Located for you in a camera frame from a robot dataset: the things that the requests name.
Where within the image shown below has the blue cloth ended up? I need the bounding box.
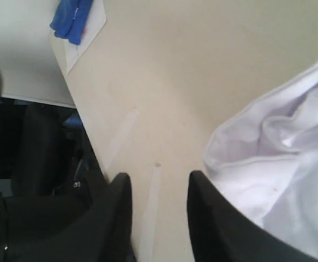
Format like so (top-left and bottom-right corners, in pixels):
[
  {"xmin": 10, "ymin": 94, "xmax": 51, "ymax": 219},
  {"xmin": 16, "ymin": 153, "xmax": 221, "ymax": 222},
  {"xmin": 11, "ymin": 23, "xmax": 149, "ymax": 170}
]
[{"xmin": 50, "ymin": 0, "xmax": 93, "ymax": 45}]

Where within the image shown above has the white shirt with red print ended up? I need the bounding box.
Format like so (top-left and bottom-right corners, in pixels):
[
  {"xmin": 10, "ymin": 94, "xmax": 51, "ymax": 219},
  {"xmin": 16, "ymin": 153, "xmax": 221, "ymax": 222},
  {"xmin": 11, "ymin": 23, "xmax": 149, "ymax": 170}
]
[{"xmin": 203, "ymin": 62, "xmax": 318, "ymax": 260}]

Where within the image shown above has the black office chair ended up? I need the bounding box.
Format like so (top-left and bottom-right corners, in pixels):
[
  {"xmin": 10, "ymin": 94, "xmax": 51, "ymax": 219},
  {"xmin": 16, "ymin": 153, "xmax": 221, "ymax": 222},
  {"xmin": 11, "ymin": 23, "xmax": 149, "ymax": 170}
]
[{"xmin": 0, "ymin": 103, "xmax": 107, "ymax": 261}]

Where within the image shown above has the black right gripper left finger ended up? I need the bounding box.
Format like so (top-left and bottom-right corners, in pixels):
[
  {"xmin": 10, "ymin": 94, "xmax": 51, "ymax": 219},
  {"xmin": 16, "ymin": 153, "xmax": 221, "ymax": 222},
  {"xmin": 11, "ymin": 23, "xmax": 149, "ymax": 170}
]
[{"xmin": 25, "ymin": 172, "xmax": 137, "ymax": 262}]

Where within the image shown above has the white paper sheet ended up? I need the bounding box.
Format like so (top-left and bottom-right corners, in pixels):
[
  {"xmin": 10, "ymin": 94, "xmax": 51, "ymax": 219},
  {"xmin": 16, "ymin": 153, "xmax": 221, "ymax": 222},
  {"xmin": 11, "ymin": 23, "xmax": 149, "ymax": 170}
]
[{"xmin": 64, "ymin": 0, "xmax": 107, "ymax": 74}]

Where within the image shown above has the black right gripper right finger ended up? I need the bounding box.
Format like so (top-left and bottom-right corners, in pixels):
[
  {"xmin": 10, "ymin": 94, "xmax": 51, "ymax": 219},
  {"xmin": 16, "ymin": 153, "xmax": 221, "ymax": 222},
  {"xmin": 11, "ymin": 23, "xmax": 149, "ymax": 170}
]
[{"xmin": 187, "ymin": 170, "xmax": 318, "ymax": 261}]

